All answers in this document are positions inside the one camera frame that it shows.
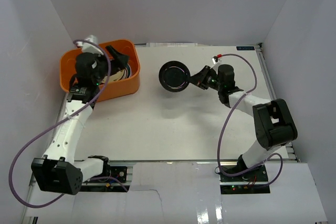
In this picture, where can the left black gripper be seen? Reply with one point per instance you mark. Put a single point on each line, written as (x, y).
(112, 61)

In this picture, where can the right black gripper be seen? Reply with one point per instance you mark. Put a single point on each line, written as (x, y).
(199, 78)

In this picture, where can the white green rimmed plate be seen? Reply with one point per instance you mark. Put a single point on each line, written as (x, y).
(126, 72)

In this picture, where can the small yellow floral plate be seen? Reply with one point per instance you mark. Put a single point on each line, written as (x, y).
(120, 75)

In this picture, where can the black plate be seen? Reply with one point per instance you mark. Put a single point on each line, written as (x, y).
(174, 76)

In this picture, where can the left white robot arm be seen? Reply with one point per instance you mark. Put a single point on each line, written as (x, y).
(57, 171)

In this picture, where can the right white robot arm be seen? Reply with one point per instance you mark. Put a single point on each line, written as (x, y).
(274, 125)

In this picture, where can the orange plastic bin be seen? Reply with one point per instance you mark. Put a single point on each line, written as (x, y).
(114, 89)

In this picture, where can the white papers at back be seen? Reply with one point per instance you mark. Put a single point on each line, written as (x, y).
(171, 44)

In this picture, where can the blue table label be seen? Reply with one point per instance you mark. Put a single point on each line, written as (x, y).
(245, 48)

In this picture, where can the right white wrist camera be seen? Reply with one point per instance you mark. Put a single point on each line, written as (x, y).
(216, 62)

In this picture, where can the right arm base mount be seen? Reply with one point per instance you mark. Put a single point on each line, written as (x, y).
(253, 182)

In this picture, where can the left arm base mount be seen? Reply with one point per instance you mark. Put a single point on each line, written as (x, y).
(105, 182)

